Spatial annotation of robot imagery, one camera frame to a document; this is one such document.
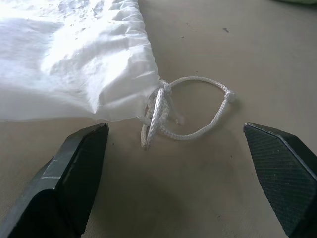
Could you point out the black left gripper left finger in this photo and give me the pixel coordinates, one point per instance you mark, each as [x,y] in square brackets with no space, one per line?
[62,178]

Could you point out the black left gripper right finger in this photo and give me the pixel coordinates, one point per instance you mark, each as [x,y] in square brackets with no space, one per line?
[280,173]

